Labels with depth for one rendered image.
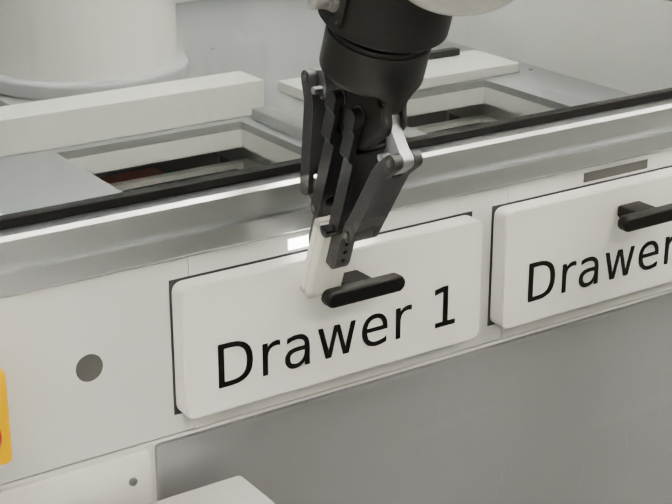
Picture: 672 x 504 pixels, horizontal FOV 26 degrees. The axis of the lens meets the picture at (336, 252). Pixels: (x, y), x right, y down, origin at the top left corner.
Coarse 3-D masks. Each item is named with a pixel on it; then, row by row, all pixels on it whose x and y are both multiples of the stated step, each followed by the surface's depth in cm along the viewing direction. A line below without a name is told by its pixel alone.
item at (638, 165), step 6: (636, 162) 135; (642, 162) 135; (606, 168) 133; (612, 168) 133; (618, 168) 134; (624, 168) 134; (630, 168) 135; (636, 168) 135; (642, 168) 135; (588, 174) 132; (594, 174) 132; (600, 174) 133; (606, 174) 133; (612, 174) 133; (618, 174) 134; (588, 180) 132
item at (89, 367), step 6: (90, 354) 108; (84, 360) 108; (90, 360) 108; (96, 360) 108; (78, 366) 108; (84, 366) 108; (90, 366) 108; (96, 366) 108; (102, 366) 109; (78, 372) 108; (84, 372) 108; (90, 372) 108; (96, 372) 109; (84, 378) 108; (90, 378) 108
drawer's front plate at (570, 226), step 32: (576, 192) 130; (608, 192) 131; (640, 192) 134; (512, 224) 126; (544, 224) 128; (576, 224) 130; (608, 224) 133; (512, 256) 127; (544, 256) 129; (576, 256) 131; (512, 288) 128; (544, 288) 130; (576, 288) 133; (608, 288) 135; (640, 288) 138; (512, 320) 129
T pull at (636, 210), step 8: (624, 208) 132; (632, 208) 131; (640, 208) 131; (648, 208) 132; (656, 208) 131; (664, 208) 131; (624, 216) 129; (632, 216) 129; (640, 216) 129; (648, 216) 130; (656, 216) 130; (664, 216) 131; (624, 224) 129; (632, 224) 129; (640, 224) 130; (648, 224) 130; (656, 224) 131
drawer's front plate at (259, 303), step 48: (384, 240) 119; (432, 240) 121; (480, 240) 124; (192, 288) 109; (240, 288) 112; (288, 288) 114; (432, 288) 123; (480, 288) 126; (192, 336) 110; (240, 336) 113; (288, 336) 116; (336, 336) 118; (384, 336) 121; (432, 336) 124; (192, 384) 112; (240, 384) 114; (288, 384) 117
